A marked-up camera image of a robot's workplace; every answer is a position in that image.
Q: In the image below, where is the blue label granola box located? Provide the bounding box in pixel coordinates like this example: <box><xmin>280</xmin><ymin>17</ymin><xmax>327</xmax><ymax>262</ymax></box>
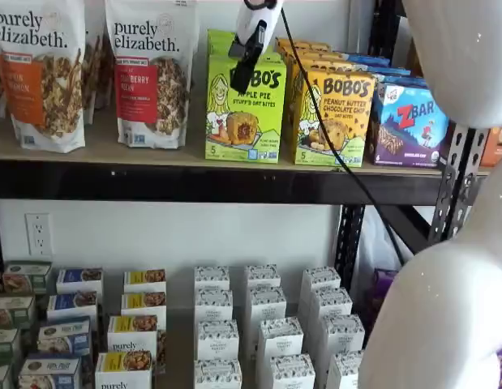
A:
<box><xmin>54</xmin><ymin>266</ymin><xmax>105</xmax><ymax>296</ymax></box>
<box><xmin>36</xmin><ymin>317</ymin><xmax>93</xmax><ymax>358</ymax></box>
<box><xmin>45</xmin><ymin>289</ymin><xmax>100</xmax><ymax>323</ymax></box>
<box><xmin>17</xmin><ymin>353</ymin><xmax>84</xmax><ymax>389</ymax></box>

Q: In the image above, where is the orange cardboard box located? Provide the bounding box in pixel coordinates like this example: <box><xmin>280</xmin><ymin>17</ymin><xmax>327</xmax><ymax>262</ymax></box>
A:
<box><xmin>478</xmin><ymin>126</ymin><xmax>502</xmax><ymax>168</ymax></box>

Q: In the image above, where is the white plastic sheet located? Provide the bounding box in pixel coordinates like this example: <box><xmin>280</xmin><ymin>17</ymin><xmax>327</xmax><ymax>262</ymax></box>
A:
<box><xmin>350</xmin><ymin>205</ymin><xmax>410</xmax><ymax>284</ymax></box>

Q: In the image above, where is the red label granola bag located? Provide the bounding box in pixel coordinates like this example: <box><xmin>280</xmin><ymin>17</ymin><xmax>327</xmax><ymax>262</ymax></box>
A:
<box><xmin>103</xmin><ymin>0</ymin><xmax>201</xmax><ymax>149</ymax></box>

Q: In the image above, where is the blue purple Zbar box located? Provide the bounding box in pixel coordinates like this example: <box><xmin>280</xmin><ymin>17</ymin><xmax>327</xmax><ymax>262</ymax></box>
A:
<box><xmin>334</xmin><ymin>50</ymin><xmax>392</xmax><ymax>68</ymax></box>
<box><xmin>355</xmin><ymin>63</ymin><xmax>413</xmax><ymax>79</ymax></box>
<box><xmin>367</xmin><ymin>80</ymin><xmax>451</xmax><ymax>169</ymax></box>
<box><xmin>375</xmin><ymin>74</ymin><xmax>432</xmax><ymax>89</ymax></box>

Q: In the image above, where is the orange label granola bag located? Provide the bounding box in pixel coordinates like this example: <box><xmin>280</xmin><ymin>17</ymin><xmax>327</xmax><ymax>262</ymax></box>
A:
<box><xmin>0</xmin><ymin>0</ymin><xmax>88</xmax><ymax>154</ymax></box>

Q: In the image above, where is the white wall outlet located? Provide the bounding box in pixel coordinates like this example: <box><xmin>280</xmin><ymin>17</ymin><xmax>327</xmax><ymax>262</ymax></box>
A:
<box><xmin>24</xmin><ymin>212</ymin><xmax>54</xmax><ymax>257</ymax></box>

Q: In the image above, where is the white patterned bakery box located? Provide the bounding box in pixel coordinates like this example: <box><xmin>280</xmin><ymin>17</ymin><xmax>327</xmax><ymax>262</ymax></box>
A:
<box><xmin>244</xmin><ymin>263</ymin><xmax>282</xmax><ymax>291</ymax></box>
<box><xmin>246</xmin><ymin>284</ymin><xmax>288</xmax><ymax>323</ymax></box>
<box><xmin>268</xmin><ymin>353</ymin><xmax>316</xmax><ymax>389</ymax></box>
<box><xmin>307</xmin><ymin>286</ymin><xmax>354</xmax><ymax>321</ymax></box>
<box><xmin>325</xmin><ymin>349</ymin><xmax>366</xmax><ymax>389</ymax></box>
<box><xmin>255</xmin><ymin>316</ymin><xmax>305</xmax><ymax>361</ymax></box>
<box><xmin>192</xmin><ymin>357</ymin><xmax>243</xmax><ymax>389</ymax></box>
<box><xmin>193</xmin><ymin>265</ymin><xmax>231</xmax><ymax>293</ymax></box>
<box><xmin>300</xmin><ymin>266</ymin><xmax>342</xmax><ymax>295</ymax></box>
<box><xmin>196</xmin><ymin>318</ymin><xmax>240</xmax><ymax>362</ymax></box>
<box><xmin>317</xmin><ymin>313</ymin><xmax>366</xmax><ymax>357</ymax></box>
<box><xmin>194</xmin><ymin>287</ymin><xmax>234</xmax><ymax>324</ymax></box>

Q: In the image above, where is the white cartons group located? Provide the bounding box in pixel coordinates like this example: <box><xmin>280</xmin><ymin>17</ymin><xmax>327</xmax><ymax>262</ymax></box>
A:
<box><xmin>0</xmin><ymin>259</ymin><xmax>369</xmax><ymax>389</ymax></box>

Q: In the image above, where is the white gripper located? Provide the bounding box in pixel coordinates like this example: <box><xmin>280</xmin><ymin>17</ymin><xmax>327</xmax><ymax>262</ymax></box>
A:
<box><xmin>228</xmin><ymin>0</ymin><xmax>285</xmax><ymax>95</ymax></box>

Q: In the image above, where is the black metal shelf rack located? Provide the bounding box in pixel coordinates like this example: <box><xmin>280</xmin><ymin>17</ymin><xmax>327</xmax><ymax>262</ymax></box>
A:
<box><xmin>0</xmin><ymin>0</ymin><xmax>493</xmax><ymax>295</ymax></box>

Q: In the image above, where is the yellow label granola box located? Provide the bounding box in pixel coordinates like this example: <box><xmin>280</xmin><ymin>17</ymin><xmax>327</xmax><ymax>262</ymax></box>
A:
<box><xmin>119</xmin><ymin>290</ymin><xmax>168</xmax><ymax>320</ymax></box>
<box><xmin>122</xmin><ymin>268</ymin><xmax>168</xmax><ymax>296</ymax></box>
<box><xmin>106</xmin><ymin>314</ymin><xmax>168</xmax><ymax>374</ymax></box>
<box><xmin>94</xmin><ymin>349</ymin><xmax>155</xmax><ymax>389</ymax></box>

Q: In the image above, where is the black cable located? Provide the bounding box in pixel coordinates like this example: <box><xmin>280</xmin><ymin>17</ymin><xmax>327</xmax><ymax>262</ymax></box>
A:
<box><xmin>278</xmin><ymin>6</ymin><xmax>408</xmax><ymax>267</ymax></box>

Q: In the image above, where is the wooden shelf board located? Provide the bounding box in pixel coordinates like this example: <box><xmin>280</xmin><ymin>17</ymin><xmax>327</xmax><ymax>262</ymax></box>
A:
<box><xmin>0</xmin><ymin>107</ymin><xmax>491</xmax><ymax>177</ymax></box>

